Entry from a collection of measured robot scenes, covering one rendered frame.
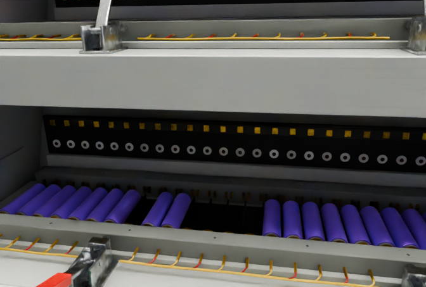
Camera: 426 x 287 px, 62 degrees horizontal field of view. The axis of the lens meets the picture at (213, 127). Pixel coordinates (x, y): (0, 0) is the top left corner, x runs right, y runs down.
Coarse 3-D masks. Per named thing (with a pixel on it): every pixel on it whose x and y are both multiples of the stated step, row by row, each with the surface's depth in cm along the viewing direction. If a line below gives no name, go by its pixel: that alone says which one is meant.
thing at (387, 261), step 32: (0, 224) 35; (32, 224) 35; (64, 224) 35; (96, 224) 35; (128, 224) 35; (64, 256) 33; (192, 256) 33; (224, 256) 32; (256, 256) 31; (288, 256) 31; (320, 256) 30; (352, 256) 30; (384, 256) 30; (416, 256) 30
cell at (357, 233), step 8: (344, 208) 38; (352, 208) 38; (344, 216) 37; (352, 216) 36; (344, 224) 36; (352, 224) 35; (360, 224) 35; (352, 232) 34; (360, 232) 34; (352, 240) 33; (360, 240) 33; (368, 240) 33
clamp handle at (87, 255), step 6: (84, 252) 30; (90, 252) 30; (84, 258) 30; (90, 258) 30; (78, 264) 29; (84, 264) 29; (90, 264) 30; (72, 270) 28; (78, 270) 28; (84, 270) 29; (54, 276) 26; (60, 276) 26; (66, 276) 26; (72, 276) 27; (42, 282) 25; (48, 282) 25; (54, 282) 25; (60, 282) 25; (66, 282) 26
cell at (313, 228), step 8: (304, 208) 38; (312, 208) 38; (304, 216) 37; (312, 216) 36; (304, 224) 36; (312, 224) 35; (320, 224) 35; (304, 232) 35; (312, 232) 34; (320, 232) 34
